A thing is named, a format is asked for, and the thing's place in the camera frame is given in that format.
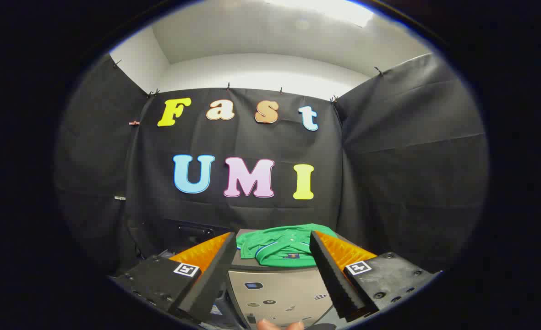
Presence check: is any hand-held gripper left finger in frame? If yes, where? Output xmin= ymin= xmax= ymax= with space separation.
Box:
xmin=109 ymin=231 xmax=238 ymax=324

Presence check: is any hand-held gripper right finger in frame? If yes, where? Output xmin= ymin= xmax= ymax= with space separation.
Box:
xmin=309 ymin=230 xmax=440 ymax=322

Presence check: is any grey washing machine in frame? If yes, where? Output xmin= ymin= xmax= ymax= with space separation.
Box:
xmin=160 ymin=218 xmax=234 ymax=252

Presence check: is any green polo shirt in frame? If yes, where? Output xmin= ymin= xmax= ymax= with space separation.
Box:
xmin=236 ymin=224 xmax=339 ymax=268

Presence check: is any grey-topped white cabinet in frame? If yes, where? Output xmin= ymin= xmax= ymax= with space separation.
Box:
xmin=227 ymin=228 xmax=358 ymax=330

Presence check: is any black backdrop cloth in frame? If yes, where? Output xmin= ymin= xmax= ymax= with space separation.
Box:
xmin=54 ymin=53 xmax=489 ymax=275

